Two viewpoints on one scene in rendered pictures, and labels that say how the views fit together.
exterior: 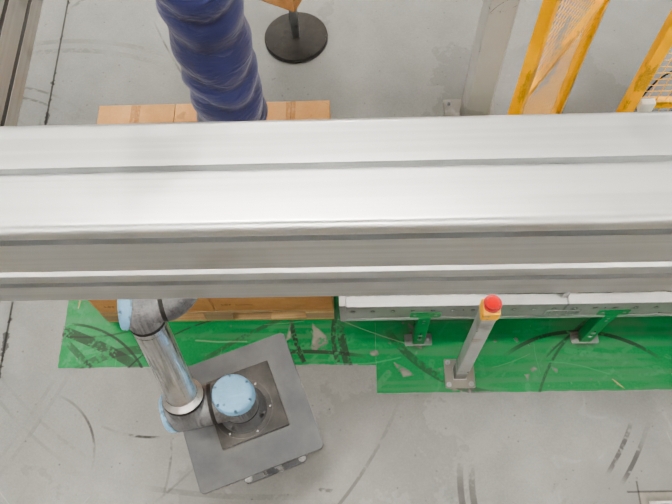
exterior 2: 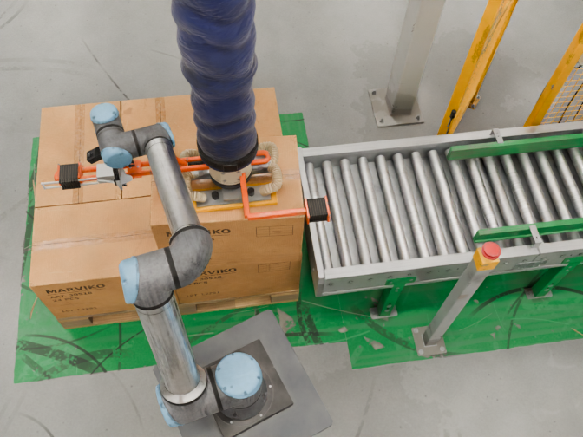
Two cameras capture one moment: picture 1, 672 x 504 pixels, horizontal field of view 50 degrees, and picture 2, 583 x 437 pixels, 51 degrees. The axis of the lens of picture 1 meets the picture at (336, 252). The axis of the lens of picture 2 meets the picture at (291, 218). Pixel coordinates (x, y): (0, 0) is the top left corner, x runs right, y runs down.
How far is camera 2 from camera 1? 0.70 m
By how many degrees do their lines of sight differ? 9
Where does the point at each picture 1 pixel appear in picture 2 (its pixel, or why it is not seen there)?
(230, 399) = (238, 380)
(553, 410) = (524, 365)
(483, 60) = (415, 40)
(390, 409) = (368, 383)
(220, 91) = (220, 24)
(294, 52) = not seen: hidden behind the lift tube
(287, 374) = (282, 351)
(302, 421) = (306, 399)
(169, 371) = (176, 351)
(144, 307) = (153, 272)
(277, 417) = (279, 397)
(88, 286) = not seen: outside the picture
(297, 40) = not seen: hidden behind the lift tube
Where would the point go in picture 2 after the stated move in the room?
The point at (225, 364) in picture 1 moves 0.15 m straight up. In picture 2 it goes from (214, 348) to (211, 335)
